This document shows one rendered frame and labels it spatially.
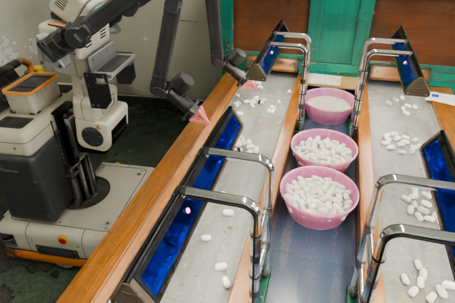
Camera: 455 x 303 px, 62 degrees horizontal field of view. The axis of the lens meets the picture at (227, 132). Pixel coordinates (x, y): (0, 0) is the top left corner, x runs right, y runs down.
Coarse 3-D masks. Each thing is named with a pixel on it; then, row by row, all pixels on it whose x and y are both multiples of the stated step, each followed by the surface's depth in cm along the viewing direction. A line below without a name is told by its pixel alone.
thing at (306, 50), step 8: (272, 32) 170; (280, 32) 167; (288, 32) 166; (296, 32) 166; (288, 48) 155; (296, 48) 153; (304, 48) 152; (304, 56) 154; (304, 64) 155; (304, 72) 158; (304, 80) 160; (304, 88) 161; (304, 96) 164; (304, 104) 182; (304, 112) 184; (304, 120) 187; (296, 128) 173
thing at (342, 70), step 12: (276, 72) 226; (288, 72) 225; (300, 72) 217; (312, 72) 215; (324, 72) 213; (336, 72) 211; (348, 72) 209; (432, 72) 197; (444, 72) 196; (372, 84) 209; (384, 84) 209; (396, 84) 209; (432, 84) 200; (444, 84) 199
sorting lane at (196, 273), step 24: (240, 96) 199; (264, 96) 198; (288, 96) 198; (264, 120) 176; (264, 144) 159; (240, 168) 145; (240, 192) 133; (216, 216) 123; (240, 216) 123; (192, 240) 114; (216, 240) 114; (240, 240) 114; (192, 264) 106; (168, 288) 100; (192, 288) 100; (216, 288) 100
